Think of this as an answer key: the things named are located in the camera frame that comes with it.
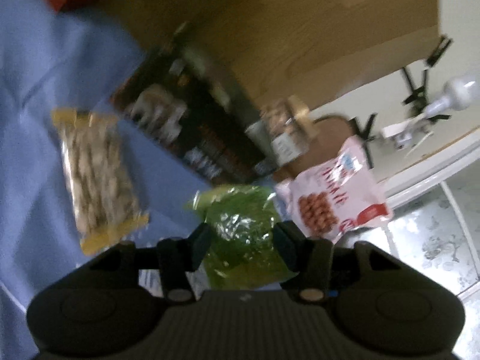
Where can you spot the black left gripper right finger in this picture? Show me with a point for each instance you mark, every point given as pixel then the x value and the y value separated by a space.
pixel 321 269

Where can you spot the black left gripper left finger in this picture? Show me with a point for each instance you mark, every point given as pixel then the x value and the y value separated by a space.
pixel 172 258

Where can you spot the green snack packet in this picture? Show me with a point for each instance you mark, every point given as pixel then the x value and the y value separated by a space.
pixel 242 255

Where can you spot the clear nut snack packet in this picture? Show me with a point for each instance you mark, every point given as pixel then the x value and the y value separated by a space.
pixel 104 202

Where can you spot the pink twisted snack bag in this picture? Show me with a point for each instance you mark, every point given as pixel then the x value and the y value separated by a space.
pixel 337 196

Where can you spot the brown chair back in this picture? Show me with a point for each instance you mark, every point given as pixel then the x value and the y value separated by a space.
pixel 331 132

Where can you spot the black sheep print box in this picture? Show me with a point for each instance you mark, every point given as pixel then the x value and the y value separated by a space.
pixel 186 100

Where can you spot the white power adapter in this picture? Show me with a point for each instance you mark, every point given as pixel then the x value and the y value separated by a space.
pixel 457 94

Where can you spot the brown cardboard backdrop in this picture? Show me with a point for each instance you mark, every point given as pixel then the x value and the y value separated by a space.
pixel 317 49

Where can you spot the blue patterned tablecloth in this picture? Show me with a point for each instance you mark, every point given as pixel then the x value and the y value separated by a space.
pixel 48 60

